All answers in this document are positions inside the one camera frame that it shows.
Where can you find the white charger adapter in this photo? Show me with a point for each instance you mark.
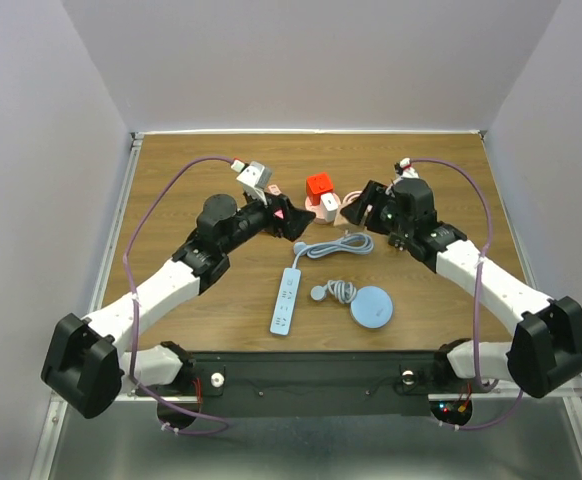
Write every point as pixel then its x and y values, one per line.
pixel 329 206

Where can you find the small pink charger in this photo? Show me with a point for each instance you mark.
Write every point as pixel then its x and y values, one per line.
pixel 274 189

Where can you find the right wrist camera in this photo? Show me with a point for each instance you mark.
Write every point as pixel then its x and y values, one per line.
pixel 404 169

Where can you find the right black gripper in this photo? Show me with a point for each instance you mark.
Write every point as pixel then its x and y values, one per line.
pixel 376 195

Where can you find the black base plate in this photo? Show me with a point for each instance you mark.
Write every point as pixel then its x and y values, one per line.
pixel 305 384

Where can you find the dark green charger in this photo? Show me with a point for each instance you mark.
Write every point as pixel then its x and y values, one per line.
pixel 396 241

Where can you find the red cube socket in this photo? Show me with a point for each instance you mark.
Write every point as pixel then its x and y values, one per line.
pixel 317 185

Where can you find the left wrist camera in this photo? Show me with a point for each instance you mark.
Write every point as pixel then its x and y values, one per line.
pixel 253 178

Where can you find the blue round socket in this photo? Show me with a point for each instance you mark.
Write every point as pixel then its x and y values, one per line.
pixel 370 307

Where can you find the blue power strip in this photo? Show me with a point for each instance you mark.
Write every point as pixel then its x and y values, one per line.
pixel 285 302

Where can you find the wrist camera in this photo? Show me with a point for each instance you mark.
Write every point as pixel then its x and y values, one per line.
pixel 253 178
pixel 404 169

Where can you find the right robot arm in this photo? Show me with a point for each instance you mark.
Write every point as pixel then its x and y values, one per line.
pixel 545 351

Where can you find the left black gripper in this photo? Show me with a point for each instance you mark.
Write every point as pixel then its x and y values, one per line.
pixel 293 222

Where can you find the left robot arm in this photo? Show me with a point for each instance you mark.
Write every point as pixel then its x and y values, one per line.
pixel 83 363

